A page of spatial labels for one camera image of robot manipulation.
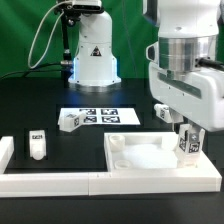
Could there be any white square tabletop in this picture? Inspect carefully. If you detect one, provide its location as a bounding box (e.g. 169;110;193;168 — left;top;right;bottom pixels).
103;131;204;172

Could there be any black cable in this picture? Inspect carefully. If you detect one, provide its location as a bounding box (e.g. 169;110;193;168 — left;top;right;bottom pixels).
0;61;73;82

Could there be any white U-shaped fence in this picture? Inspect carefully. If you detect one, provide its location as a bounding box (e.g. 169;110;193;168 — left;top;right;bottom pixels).
0;137;222;197

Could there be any white grey cable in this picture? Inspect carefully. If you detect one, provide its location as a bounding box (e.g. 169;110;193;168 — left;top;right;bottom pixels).
27;1;73;70

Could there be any white fiducial marker sheet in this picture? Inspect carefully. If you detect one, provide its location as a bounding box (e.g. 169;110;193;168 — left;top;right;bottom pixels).
59;108;140;125

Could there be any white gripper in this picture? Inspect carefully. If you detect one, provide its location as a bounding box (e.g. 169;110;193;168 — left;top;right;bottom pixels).
146;43;224;153

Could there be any black camera on stand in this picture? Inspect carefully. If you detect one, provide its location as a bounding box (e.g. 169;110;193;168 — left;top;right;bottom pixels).
55;0;104;15

